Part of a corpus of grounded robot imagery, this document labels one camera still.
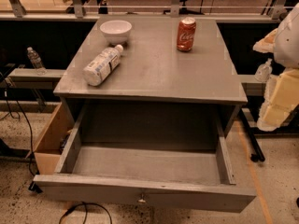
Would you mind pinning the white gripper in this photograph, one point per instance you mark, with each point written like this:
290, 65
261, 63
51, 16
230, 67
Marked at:
288, 44

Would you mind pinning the grey cabinet table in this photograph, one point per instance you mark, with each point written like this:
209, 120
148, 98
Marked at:
152, 68

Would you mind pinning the open grey drawer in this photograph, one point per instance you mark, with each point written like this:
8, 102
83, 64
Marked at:
175, 154

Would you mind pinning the white plastic bottle blue label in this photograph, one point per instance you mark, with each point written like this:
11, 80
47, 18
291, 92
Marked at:
102, 65

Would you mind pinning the cardboard box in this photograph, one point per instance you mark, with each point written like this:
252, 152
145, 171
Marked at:
47, 147

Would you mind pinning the metal drawer knob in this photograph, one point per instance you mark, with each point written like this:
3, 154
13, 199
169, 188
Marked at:
142, 199

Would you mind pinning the clear sanitizer bottle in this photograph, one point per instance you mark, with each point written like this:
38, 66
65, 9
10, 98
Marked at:
264, 71

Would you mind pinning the clear water bottle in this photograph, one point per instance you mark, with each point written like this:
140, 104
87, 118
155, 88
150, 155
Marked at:
36, 61

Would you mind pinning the red coke can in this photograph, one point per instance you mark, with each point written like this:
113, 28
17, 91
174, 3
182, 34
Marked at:
186, 32

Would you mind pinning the white ceramic bowl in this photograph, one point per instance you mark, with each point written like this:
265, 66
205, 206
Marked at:
116, 32

